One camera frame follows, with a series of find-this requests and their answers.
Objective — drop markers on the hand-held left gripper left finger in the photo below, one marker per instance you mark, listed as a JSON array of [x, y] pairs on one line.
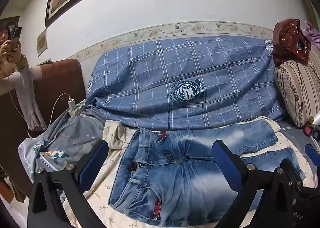
[[95, 158]]

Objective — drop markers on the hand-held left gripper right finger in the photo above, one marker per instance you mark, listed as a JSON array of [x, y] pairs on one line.
[[222, 155]]

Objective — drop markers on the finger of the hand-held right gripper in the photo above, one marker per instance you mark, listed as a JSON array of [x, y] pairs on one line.
[[312, 151]]

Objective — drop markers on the blue denim pants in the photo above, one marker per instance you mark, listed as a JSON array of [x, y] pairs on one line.
[[162, 180]]

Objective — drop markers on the small pink bottle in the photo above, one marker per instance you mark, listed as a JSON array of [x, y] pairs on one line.
[[308, 128]]

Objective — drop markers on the cream floral blanket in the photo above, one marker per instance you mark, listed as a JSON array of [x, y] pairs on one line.
[[115, 138]]

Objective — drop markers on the white power strip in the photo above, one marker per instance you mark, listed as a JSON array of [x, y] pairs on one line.
[[78, 108]]

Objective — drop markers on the white charger plug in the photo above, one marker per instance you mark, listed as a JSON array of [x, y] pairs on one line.
[[71, 105]]

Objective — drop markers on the striped beige pillow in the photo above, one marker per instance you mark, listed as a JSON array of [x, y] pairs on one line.
[[295, 87]]

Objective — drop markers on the brown headboard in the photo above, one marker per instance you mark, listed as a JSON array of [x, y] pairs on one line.
[[60, 80]]

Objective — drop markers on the blue plaid quilt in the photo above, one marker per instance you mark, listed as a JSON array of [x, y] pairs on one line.
[[150, 67]]

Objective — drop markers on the reddish brown cloth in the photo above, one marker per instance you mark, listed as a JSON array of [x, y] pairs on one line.
[[287, 42]]

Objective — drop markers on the purple cloth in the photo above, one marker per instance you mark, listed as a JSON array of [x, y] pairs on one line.
[[315, 34]]

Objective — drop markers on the small framed picture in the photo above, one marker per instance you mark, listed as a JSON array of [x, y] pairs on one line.
[[42, 42]]

